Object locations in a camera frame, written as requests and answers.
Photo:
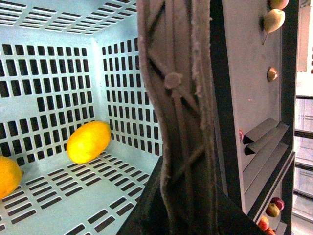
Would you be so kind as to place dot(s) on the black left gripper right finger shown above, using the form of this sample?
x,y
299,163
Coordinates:
x,y
232,220

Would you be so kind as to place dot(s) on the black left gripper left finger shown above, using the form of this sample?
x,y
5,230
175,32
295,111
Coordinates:
x,y
149,216

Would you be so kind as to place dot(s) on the yellow lemon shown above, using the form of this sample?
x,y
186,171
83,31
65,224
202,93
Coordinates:
x,y
88,141

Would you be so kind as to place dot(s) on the black fruit display shelf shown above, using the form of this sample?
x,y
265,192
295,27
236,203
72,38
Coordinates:
x,y
254,79

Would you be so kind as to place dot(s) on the brown basket handle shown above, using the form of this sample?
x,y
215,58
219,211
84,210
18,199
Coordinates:
x,y
174,53

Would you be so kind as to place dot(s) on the light blue plastic basket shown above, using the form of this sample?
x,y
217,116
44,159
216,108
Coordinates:
x,y
65,63

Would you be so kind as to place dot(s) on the yellow mango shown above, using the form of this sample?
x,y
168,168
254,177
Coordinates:
x,y
10,176

